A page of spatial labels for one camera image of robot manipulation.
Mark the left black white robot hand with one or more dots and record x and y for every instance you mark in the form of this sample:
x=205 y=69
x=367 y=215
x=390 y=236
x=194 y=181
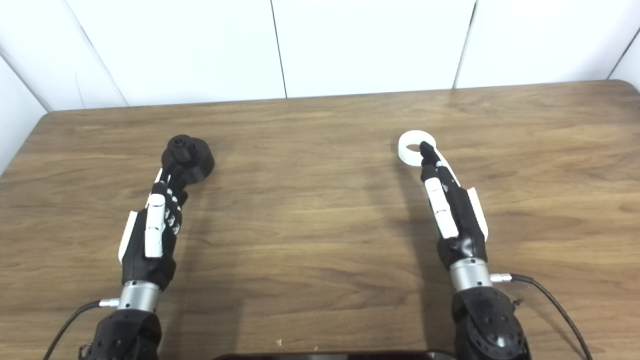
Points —
x=135 y=250

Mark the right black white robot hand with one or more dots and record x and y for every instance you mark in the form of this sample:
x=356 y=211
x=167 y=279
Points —
x=462 y=220

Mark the round black plastic part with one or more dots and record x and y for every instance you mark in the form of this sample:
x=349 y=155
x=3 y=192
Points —
x=197 y=157

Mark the dark glossy robot chest edge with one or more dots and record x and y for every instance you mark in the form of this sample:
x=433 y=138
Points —
x=330 y=356

